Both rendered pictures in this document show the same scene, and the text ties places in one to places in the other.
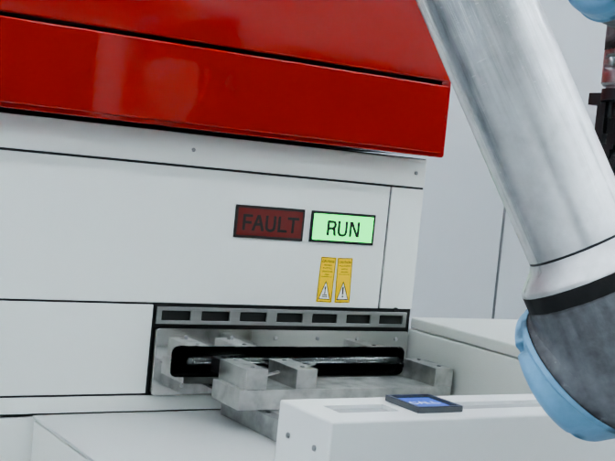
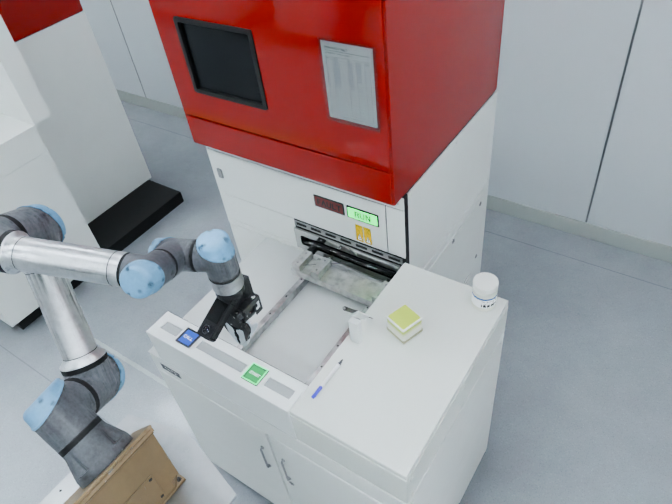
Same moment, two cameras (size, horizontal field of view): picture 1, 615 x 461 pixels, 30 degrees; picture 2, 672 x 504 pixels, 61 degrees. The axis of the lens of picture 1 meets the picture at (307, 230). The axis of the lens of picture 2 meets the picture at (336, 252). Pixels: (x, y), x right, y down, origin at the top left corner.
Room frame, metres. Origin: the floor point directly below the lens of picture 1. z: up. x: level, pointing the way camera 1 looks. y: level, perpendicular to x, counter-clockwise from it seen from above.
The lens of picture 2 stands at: (1.23, -1.33, 2.25)
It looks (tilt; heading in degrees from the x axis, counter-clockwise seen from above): 43 degrees down; 71
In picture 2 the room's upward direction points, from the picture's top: 8 degrees counter-clockwise
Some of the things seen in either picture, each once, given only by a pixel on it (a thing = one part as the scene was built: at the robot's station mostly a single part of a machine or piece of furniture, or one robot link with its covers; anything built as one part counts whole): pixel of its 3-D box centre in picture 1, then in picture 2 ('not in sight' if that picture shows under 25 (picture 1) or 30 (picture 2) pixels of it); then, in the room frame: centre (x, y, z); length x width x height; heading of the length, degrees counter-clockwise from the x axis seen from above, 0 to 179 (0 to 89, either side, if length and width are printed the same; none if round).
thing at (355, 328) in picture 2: not in sight; (358, 320); (1.59, -0.38, 1.03); 0.06 x 0.04 x 0.13; 32
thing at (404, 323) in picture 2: not in sight; (404, 324); (1.70, -0.43, 1.00); 0.07 x 0.07 x 0.07; 13
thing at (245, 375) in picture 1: (242, 373); (302, 260); (1.58, 0.07, 0.89); 0.08 x 0.03 x 0.03; 32
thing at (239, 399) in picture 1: (335, 391); (340, 281); (1.66, -0.06, 0.87); 0.36 x 0.08 x 0.03; 122
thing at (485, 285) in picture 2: not in sight; (484, 292); (1.96, -0.45, 1.01); 0.07 x 0.07 x 0.10
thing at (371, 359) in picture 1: (297, 360); (349, 258); (1.72, -0.01, 0.90); 0.38 x 0.01 x 0.01; 122
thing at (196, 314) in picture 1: (288, 317); (346, 240); (1.73, 0.02, 0.96); 0.44 x 0.01 x 0.02; 122
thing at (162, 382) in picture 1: (285, 359); (346, 255); (1.72, 0.01, 0.89); 0.44 x 0.02 x 0.10; 122
